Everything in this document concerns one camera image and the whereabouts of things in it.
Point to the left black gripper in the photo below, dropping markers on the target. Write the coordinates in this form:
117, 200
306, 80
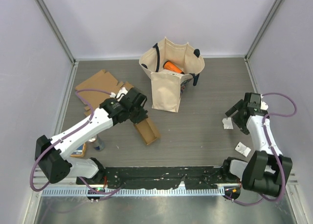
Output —
142, 116

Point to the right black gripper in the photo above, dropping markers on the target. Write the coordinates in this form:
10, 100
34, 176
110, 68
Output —
237, 106

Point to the brown cardboard box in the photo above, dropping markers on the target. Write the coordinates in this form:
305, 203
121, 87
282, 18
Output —
148, 131

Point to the white snack packet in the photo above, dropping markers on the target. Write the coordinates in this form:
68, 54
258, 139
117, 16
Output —
227, 123

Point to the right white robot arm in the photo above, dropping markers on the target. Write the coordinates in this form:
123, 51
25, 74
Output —
268, 170

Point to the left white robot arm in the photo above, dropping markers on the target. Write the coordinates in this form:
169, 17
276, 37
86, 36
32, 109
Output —
53, 155

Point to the yellow blue snack box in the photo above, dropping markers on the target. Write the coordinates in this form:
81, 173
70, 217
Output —
79, 152

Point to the beige canvas tote bag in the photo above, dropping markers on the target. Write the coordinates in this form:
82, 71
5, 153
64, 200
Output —
168, 86

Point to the flat cardboard sheet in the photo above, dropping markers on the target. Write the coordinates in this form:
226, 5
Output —
102, 80

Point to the silver blue drink can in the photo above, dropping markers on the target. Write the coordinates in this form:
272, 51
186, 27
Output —
97, 143

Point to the orange bottle in bag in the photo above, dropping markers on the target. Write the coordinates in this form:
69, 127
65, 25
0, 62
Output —
168, 65

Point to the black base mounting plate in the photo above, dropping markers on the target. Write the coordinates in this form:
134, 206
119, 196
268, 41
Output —
164, 178

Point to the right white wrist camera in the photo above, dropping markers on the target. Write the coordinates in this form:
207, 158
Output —
264, 106

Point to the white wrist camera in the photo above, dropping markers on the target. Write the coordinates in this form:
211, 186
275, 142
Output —
122, 92
264, 106

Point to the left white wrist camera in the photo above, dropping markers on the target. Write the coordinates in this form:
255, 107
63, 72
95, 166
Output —
122, 92

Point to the slotted cable duct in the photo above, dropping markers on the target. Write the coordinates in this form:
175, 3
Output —
84, 191

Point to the right aluminium frame post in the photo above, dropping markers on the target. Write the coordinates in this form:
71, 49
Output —
266, 23

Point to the aluminium frame post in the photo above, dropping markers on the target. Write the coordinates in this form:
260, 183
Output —
266, 23
52, 24

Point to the left aluminium frame post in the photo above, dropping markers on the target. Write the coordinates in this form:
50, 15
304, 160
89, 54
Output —
52, 24

